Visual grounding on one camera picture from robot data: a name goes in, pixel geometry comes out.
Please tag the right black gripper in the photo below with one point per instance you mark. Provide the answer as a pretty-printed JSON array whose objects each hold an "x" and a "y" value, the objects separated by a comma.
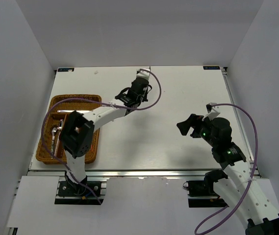
[{"x": 195, "y": 122}]

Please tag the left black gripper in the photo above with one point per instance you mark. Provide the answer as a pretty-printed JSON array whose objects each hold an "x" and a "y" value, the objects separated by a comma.
[{"x": 144, "y": 99}]

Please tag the pink handled table knife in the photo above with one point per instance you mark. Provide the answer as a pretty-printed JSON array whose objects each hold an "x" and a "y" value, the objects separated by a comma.
[{"x": 70, "y": 111}]

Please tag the dark handled spoon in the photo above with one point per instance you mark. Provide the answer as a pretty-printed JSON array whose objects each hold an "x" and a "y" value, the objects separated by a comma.
[{"x": 61, "y": 123}]

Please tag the pink handled spoon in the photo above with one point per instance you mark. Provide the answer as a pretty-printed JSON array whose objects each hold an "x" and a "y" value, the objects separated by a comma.
[{"x": 55, "y": 139}]

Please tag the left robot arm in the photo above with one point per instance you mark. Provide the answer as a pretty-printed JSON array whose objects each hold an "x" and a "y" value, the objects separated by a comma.
[{"x": 77, "y": 133}]

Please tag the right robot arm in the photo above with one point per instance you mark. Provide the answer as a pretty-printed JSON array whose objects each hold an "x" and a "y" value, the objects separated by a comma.
[{"x": 233, "y": 182}]

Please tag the right blue table label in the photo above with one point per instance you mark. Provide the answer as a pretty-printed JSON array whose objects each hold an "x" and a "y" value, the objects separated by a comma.
[{"x": 211, "y": 67}]

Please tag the blue table label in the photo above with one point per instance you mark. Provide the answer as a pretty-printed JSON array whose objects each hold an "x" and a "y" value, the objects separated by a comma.
[
  {"x": 211, "y": 67},
  {"x": 65, "y": 69}
]

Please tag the left blue table label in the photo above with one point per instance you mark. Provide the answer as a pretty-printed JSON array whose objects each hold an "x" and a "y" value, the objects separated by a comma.
[{"x": 65, "y": 69}]

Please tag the brown wicker cutlery tray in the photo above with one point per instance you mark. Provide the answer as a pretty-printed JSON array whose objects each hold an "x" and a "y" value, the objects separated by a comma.
[{"x": 53, "y": 120}]

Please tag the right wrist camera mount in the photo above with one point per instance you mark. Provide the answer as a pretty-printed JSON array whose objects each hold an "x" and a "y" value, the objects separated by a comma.
[{"x": 212, "y": 111}]

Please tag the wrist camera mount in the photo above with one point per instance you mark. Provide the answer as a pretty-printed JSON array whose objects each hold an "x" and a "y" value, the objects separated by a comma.
[
  {"x": 143, "y": 73},
  {"x": 212, "y": 111}
]

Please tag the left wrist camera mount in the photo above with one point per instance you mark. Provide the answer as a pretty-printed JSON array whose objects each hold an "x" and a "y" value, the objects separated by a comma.
[{"x": 143, "y": 73}]

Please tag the aluminium table rail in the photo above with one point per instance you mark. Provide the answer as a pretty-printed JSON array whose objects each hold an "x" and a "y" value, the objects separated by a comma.
[{"x": 245, "y": 122}]

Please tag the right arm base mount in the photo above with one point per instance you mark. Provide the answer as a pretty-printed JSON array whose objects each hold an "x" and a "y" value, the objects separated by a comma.
[{"x": 199, "y": 196}]

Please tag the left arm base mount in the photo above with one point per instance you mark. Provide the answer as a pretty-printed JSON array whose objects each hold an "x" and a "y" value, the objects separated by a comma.
[{"x": 66, "y": 195}]

